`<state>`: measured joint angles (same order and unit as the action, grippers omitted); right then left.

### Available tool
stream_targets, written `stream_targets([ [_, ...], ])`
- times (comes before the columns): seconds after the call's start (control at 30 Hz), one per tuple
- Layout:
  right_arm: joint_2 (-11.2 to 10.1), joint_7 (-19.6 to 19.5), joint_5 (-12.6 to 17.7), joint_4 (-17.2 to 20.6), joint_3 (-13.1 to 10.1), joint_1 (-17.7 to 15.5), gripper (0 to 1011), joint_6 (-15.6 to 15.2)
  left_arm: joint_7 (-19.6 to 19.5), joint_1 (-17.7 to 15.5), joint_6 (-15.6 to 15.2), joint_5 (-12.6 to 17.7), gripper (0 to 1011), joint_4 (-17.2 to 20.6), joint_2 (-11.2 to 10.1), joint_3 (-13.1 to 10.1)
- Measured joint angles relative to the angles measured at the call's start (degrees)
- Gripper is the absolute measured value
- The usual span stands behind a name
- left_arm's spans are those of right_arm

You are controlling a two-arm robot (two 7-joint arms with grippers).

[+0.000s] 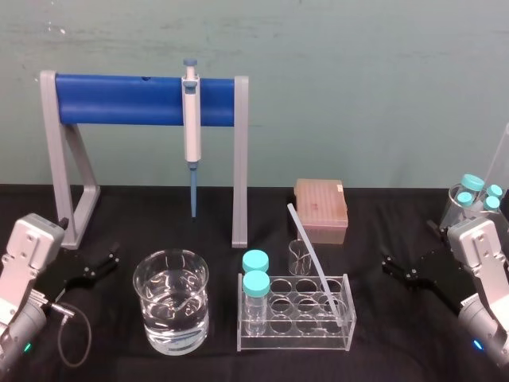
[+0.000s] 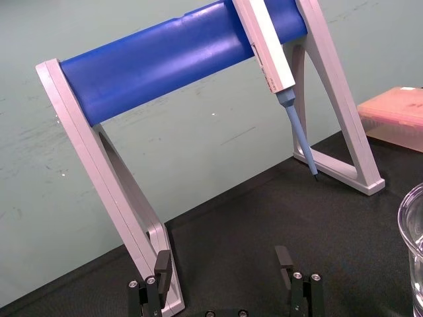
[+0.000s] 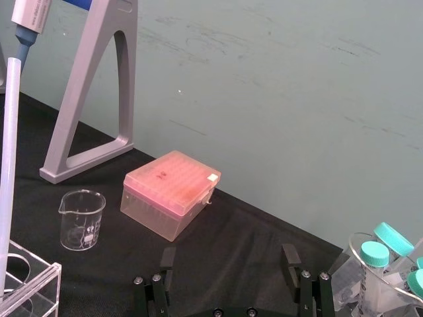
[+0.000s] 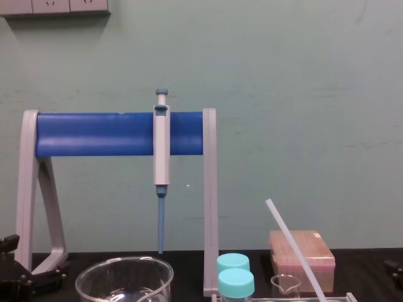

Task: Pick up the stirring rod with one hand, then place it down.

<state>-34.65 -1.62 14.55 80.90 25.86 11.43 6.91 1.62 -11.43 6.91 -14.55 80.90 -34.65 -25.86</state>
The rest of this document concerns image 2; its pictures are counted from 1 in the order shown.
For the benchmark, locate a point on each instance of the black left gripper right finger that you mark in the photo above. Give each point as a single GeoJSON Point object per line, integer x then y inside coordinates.
{"type": "Point", "coordinates": [285, 261]}

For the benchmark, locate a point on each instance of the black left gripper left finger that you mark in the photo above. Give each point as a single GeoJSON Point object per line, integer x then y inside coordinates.
{"type": "Point", "coordinates": [164, 269]}

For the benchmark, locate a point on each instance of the black table cloth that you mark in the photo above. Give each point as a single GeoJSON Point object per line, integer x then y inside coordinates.
{"type": "Point", "coordinates": [264, 228]}

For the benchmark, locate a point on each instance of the clear glass beaker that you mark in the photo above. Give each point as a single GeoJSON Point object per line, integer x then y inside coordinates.
{"type": "Point", "coordinates": [413, 251]}

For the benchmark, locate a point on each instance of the orange pipette tip box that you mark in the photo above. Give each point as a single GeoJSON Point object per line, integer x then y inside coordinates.
{"type": "Point", "coordinates": [393, 117]}

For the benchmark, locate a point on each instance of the grey pipette with blue tip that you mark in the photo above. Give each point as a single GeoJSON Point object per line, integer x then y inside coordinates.
{"type": "Point", "coordinates": [269, 62]}

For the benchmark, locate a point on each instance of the grey and blue pipette stand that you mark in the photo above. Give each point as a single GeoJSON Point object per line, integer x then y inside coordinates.
{"type": "Point", "coordinates": [155, 69]}

